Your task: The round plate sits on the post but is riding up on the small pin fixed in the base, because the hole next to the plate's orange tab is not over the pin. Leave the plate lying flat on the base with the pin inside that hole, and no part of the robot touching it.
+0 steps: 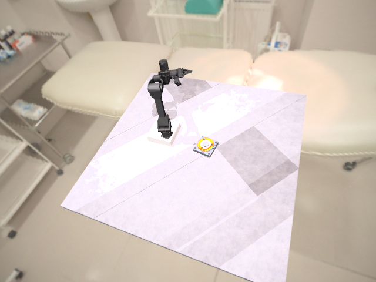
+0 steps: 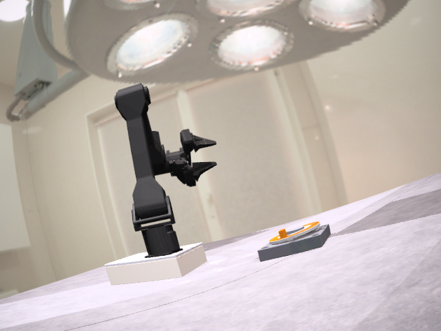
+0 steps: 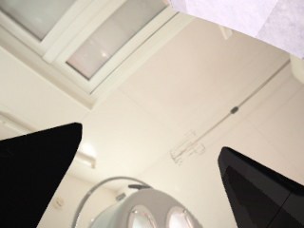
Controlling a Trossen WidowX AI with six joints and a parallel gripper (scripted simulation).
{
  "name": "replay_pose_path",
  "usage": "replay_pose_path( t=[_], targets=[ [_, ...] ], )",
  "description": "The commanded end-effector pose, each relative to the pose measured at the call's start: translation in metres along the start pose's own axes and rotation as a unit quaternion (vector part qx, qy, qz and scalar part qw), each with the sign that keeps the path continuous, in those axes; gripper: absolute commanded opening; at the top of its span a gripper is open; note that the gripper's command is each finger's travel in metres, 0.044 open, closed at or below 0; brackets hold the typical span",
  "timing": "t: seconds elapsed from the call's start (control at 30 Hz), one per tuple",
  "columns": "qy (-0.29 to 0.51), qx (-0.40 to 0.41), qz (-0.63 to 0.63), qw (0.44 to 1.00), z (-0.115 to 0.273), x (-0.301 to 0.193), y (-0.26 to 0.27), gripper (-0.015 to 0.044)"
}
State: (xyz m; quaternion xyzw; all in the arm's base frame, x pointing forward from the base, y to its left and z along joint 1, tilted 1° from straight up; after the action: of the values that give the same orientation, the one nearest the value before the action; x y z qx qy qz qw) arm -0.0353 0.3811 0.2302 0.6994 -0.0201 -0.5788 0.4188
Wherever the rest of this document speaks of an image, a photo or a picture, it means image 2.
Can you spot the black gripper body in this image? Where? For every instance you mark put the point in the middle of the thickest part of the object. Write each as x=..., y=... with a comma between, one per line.
x=188, y=146

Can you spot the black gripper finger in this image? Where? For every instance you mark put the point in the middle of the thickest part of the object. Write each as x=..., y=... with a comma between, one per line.
x=201, y=167
x=200, y=142

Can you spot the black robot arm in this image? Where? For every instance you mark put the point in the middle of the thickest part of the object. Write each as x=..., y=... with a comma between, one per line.
x=149, y=160

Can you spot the orange round plate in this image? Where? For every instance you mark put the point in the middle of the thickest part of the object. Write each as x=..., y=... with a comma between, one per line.
x=283, y=237

